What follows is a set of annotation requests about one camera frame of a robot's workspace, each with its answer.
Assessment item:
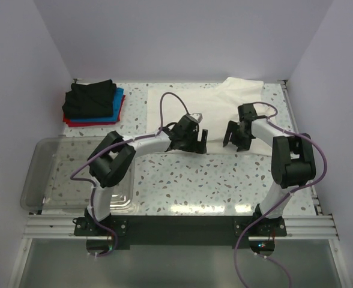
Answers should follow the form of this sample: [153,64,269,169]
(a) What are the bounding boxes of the folded blue t-shirt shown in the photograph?
[68,87,127,127]

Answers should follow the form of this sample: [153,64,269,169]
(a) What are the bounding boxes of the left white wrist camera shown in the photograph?
[190,113,203,123]

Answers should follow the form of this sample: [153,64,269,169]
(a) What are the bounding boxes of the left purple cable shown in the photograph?
[70,91,192,259]

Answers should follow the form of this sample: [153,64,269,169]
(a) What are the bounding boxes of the clear plastic bin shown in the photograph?
[19,136,136,213]

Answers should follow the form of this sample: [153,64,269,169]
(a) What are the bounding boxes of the white printed t-shirt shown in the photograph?
[146,77,264,154]

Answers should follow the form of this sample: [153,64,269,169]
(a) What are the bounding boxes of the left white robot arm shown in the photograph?
[87,113,208,222]

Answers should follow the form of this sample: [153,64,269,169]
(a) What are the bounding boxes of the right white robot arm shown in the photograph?
[223,103,316,219]

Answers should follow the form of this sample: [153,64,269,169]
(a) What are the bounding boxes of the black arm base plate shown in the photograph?
[73,214,288,251]

